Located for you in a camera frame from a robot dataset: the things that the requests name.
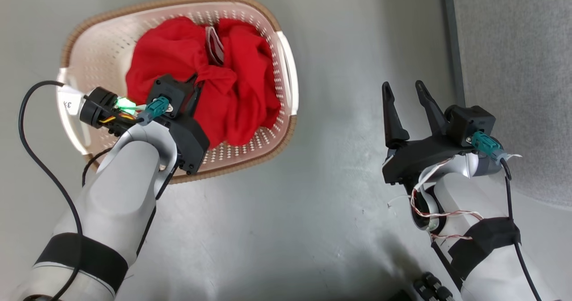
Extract cream perforated laundry basket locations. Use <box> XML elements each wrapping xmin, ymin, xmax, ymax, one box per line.
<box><xmin>56</xmin><ymin>0</ymin><xmax>299</xmax><ymax>184</ymax></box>

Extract red white twisted wires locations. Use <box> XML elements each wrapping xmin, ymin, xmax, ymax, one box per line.
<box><xmin>409</xmin><ymin>158</ymin><xmax>485</xmax><ymax>241</ymax></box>

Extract teal right camera connector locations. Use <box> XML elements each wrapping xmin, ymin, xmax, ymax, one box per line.
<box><xmin>470</xmin><ymin>131</ymin><xmax>508</xmax><ymax>164</ymax></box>

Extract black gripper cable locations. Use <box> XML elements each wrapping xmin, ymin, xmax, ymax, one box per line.
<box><xmin>18</xmin><ymin>81</ymin><xmax>84</xmax><ymax>301</ymax></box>
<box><xmin>500</xmin><ymin>158</ymin><xmax>543</xmax><ymax>301</ymax></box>

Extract black left arm strap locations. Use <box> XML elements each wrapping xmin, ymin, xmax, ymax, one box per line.
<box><xmin>34</xmin><ymin>233</ymin><xmax>129</xmax><ymax>293</ymax></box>

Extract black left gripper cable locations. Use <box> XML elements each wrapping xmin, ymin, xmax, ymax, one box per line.
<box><xmin>18</xmin><ymin>81</ymin><xmax>84</xmax><ymax>301</ymax></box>

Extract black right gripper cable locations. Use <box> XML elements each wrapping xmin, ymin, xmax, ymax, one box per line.
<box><xmin>500</xmin><ymin>158</ymin><xmax>543</xmax><ymax>301</ymax></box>

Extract teal camera connector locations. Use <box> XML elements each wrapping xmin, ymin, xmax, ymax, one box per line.
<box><xmin>142</xmin><ymin>96</ymin><xmax>170</xmax><ymax>125</ymax></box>
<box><xmin>470</xmin><ymin>131</ymin><xmax>508</xmax><ymax>164</ymax></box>

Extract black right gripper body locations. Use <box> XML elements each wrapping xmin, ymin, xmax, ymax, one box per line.
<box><xmin>382</xmin><ymin>133</ymin><xmax>474</xmax><ymax>186</ymax></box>

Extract white garment with red stripes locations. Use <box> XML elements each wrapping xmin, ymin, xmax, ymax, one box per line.
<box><xmin>205</xmin><ymin>26</ymin><xmax>225</xmax><ymax>66</ymax></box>

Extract grey fabric sofa seat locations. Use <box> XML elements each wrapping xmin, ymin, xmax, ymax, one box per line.
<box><xmin>440</xmin><ymin>0</ymin><xmax>572</xmax><ymax>208</ymax></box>

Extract black arm strap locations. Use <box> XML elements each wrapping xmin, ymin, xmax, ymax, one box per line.
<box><xmin>34</xmin><ymin>233</ymin><xmax>129</xmax><ymax>293</ymax></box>
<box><xmin>447</xmin><ymin>217</ymin><xmax>521</xmax><ymax>280</ymax></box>

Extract teal left camera connector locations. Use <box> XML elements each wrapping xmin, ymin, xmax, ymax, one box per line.
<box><xmin>142</xmin><ymin>96</ymin><xmax>170</xmax><ymax>125</ymax></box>

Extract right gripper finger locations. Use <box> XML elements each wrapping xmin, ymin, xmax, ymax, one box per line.
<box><xmin>382</xmin><ymin>82</ymin><xmax>410</xmax><ymax>148</ymax></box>
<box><xmin>415</xmin><ymin>80</ymin><xmax>449</xmax><ymax>136</ymax></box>

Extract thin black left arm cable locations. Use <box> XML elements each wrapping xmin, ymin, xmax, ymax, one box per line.
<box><xmin>82</xmin><ymin>147</ymin><xmax>179</xmax><ymax>254</ymax></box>

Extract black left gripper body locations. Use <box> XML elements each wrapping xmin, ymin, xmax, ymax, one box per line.
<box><xmin>156</xmin><ymin>113</ymin><xmax>210</xmax><ymax>175</ymax></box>

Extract black right arm strap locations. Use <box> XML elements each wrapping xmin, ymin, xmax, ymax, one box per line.
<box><xmin>447</xmin><ymin>217</ymin><xmax>521</xmax><ymax>280</ymax></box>

